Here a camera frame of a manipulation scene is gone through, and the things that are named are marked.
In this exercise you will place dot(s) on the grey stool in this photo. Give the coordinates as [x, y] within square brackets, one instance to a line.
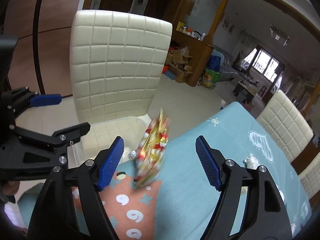
[241, 95]

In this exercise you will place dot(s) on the row of bottles and boxes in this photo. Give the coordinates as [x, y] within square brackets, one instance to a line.
[190, 31]

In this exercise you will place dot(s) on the pink wall pictures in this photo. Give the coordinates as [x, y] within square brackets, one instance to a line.
[228, 25]

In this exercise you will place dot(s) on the blue cushion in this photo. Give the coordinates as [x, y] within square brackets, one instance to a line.
[215, 62]

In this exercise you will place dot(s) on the white tissue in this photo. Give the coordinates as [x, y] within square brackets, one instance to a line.
[251, 162]

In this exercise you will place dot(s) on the barred window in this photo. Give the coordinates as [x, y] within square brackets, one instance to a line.
[263, 63]

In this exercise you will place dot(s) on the ceiling lamp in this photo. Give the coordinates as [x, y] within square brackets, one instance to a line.
[280, 35]

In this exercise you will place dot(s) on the cream quilted leather chair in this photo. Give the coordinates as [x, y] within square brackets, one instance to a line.
[311, 177]
[285, 127]
[117, 67]

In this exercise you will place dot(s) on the colourful shopping bag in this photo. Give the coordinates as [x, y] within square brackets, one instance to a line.
[211, 78]

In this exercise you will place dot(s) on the grey sofa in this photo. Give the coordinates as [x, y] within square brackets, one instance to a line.
[228, 70]

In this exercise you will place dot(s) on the silver foil wrapper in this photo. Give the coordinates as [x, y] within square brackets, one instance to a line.
[132, 155]

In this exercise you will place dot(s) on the pile of cardboard boxes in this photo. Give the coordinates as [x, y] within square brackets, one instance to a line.
[181, 62]

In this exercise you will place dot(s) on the red bag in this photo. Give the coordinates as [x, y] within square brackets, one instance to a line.
[166, 69]

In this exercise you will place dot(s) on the person's left hand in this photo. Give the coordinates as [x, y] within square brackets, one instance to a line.
[10, 188]

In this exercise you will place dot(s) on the red gold striped wrapper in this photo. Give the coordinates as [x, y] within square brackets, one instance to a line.
[150, 160]

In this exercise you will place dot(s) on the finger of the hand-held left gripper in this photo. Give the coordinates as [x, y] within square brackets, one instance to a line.
[45, 100]
[37, 140]

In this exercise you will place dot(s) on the wooden partition cabinet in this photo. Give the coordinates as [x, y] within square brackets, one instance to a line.
[197, 62]

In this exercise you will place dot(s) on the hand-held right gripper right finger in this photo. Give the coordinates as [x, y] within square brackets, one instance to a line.
[208, 162]

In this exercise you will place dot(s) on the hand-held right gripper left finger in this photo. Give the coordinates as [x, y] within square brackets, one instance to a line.
[112, 162]

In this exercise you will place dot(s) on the light blue printed tablecloth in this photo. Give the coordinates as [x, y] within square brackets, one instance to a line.
[187, 180]

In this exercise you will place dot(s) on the dark coffee table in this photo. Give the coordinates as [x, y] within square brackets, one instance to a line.
[246, 86]

